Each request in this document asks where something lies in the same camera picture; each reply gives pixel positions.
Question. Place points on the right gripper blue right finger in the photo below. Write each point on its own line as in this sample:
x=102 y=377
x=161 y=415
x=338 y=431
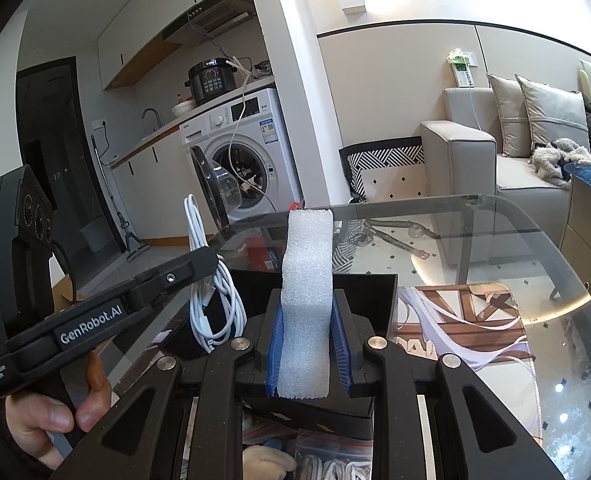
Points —
x=342 y=350

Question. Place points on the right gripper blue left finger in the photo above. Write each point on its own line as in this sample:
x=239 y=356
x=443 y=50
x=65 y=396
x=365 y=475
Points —
x=274 y=354

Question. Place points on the white foam block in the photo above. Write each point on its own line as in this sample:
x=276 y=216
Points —
x=306 y=301

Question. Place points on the adidas bag of laces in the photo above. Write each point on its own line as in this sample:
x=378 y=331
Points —
x=319 y=455

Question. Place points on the person's left hand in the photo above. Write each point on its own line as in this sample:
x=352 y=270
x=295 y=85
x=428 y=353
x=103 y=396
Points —
x=28 y=418

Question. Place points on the cardboard box on floor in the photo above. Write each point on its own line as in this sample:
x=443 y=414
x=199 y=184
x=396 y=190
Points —
x=65 y=295

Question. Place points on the black cardboard box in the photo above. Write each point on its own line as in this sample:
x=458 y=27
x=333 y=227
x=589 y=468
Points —
x=233 y=381

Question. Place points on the red box on floor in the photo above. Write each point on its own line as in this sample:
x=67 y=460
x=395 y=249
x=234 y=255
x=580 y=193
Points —
x=263 y=259

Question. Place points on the patterned black white chair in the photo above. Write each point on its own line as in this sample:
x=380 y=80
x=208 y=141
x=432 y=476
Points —
x=381 y=171

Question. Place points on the white washing machine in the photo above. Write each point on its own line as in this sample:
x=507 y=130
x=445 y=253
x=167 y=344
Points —
x=243 y=159

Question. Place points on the beige sofa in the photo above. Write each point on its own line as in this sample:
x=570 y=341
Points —
x=464 y=156

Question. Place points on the black kitchen faucet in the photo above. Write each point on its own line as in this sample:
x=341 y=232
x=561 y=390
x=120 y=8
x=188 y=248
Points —
x=151 y=120

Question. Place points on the white bowl on counter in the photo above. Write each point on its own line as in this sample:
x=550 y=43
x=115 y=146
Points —
x=183 y=107

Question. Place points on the black pressure cooker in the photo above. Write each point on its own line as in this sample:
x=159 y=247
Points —
x=210 y=79

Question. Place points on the grey cushion left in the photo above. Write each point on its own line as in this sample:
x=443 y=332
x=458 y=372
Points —
x=512 y=114

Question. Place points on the grey cushion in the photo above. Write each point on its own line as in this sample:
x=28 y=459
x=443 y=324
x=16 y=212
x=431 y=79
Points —
x=553 y=114
x=512 y=114

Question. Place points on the grey fluffy blanket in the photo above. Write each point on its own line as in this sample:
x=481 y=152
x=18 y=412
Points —
x=549 y=161

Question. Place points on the grey cushion right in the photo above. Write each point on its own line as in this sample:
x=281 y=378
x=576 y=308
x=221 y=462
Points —
x=553 y=114

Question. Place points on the range hood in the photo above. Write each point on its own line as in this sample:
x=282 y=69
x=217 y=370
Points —
x=207 y=19

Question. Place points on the mop against wall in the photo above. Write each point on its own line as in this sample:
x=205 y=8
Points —
x=134 y=245

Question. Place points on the wall phone with plant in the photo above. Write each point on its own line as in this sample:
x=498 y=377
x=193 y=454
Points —
x=461 y=63

